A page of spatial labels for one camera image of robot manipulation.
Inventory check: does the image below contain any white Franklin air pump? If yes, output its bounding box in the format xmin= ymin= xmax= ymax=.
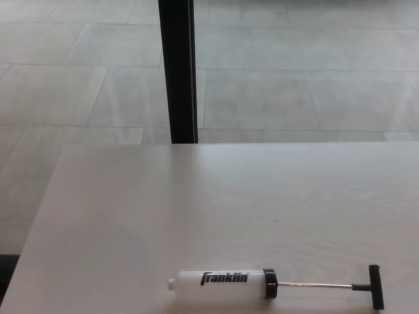
xmin=168 ymin=264 xmax=384 ymax=310

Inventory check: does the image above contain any black vertical post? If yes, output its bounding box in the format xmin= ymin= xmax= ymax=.
xmin=158 ymin=0 xmax=200 ymax=145

